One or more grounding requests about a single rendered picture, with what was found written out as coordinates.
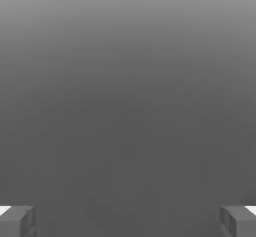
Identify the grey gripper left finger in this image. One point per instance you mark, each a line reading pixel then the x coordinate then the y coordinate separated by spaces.
pixel 16 223

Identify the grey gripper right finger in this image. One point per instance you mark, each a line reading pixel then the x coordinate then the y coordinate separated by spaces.
pixel 240 223

